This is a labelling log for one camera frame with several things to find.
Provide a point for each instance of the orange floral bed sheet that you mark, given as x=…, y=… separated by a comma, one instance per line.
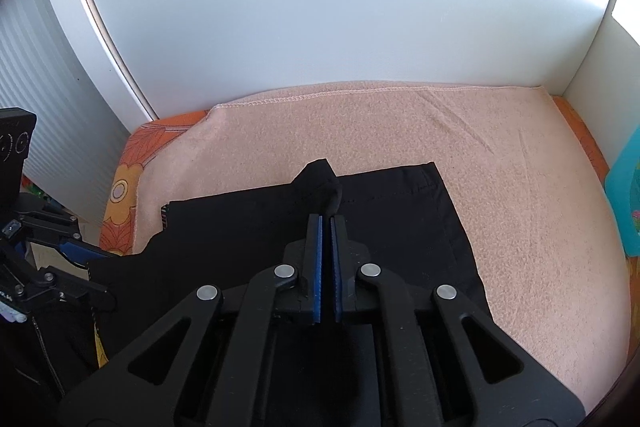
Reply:
x=145, y=142

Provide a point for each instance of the black zippered jacket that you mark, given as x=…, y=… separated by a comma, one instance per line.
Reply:
x=65, y=357

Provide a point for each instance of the black pants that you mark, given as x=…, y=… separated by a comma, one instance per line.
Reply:
x=240, y=237

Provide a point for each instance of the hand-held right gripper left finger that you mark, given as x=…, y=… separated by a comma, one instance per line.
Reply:
x=314, y=272

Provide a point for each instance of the teal plastic bag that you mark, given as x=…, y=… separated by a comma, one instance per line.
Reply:
x=625, y=202

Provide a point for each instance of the white headboard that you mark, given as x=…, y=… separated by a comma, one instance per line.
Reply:
x=325, y=7

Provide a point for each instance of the white ribbed panel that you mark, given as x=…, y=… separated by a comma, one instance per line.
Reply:
x=55, y=117

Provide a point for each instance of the pink fleece blanket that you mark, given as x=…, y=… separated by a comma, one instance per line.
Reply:
x=500, y=217

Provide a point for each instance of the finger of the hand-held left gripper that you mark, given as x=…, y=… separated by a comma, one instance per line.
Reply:
x=75, y=289
x=75, y=251

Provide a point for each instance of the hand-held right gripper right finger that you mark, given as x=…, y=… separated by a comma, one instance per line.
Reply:
x=336, y=272

